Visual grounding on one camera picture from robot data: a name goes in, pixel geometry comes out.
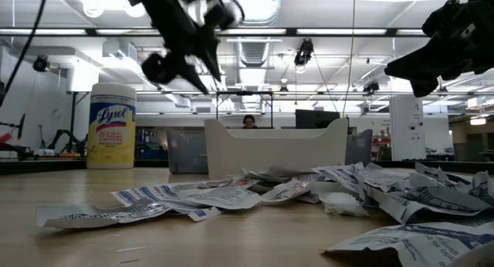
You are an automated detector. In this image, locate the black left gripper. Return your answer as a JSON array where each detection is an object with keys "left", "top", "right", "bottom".
[{"left": 126, "top": 0, "right": 237, "bottom": 96}]

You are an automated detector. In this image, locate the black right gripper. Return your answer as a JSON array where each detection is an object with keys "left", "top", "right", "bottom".
[{"left": 384, "top": 0, "right": 494, "bottom": 99}]

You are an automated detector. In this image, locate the white plastic bin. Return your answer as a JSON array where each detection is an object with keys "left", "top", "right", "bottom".
[{"left": 203, "top": 117, "right": 350, "bottom": 180}]

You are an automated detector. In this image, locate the small white printed packet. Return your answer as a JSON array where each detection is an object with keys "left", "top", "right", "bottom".
[
  {"left": 469, "top": 170, "right": 494, "bottom": 205},
  {"left": 266, "top": 165, "right": 321, "bottom": 179},
  {"left": 323, "top": 220, "right": 494, "bottom": 267},
  {"left": 364, "top": 184, "right": 492, "bottom": 225},
  {"left": 176, "top": 185, "right": 263, "bottom": 211},
  {"left": 414, "top": 162, "right": 474, "bottom": 187},
  {"left": 354, "top": 161, "right": 411, "bottom": 193}
]

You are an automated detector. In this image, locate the black ceiling spotlight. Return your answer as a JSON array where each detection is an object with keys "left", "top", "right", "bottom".
[
  {"left": 32, "top": 55, "right": 50, "bottom": 73},
  {"left": 362, "top": 80, "right": 381, "bottom": 94}
]

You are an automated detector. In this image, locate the white square column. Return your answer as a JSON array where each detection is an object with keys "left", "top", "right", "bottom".
[{"left": 388, "top": 95, "right": 426, "bottom": 162}]

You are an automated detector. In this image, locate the blue storage shelf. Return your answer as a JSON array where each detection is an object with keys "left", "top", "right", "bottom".
[{"left": 134, "top": 127, "right": 169, "bottom": 161}]

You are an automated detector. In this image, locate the black computer monitor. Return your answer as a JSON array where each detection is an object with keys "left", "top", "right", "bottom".
[{"left": 295, "top": 109, "right": 341, "bottom": 130}]

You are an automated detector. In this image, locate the yellow Lysol wipes canister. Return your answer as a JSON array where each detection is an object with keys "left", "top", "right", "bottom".
[{"left": 86, "top": 81, "right": 137, "bottom": 170}]

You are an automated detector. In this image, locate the red printed white packet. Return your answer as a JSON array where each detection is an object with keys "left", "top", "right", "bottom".
[
  {"left": 261, "top": 178, "right": 312, "bottom": 204},
  {"left": 227, "top": 177, "right": 262, "bottom": 190}
]

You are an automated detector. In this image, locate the blue striped white packet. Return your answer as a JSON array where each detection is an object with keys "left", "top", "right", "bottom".
[
  {"left": 110, "top": 184, "right": 224, "bottom": 222},
  {"left": 312, "top": 164, "right": 366, "bottom": 194}
]

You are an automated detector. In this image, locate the silver foil packet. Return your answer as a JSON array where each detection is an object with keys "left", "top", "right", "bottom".
[{"left": 35, "top": 199, "right": 171, "bottom": 230}]

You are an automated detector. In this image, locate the black hanging camera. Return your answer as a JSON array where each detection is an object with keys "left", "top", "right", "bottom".
[{"left": 293, "top": 38, "right": 315, "bottom": 67}]

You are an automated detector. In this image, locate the red handled tool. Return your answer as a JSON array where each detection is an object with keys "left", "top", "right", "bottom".
[{"left": 0, "top": 131, "right": 24, "bottom": 160}]

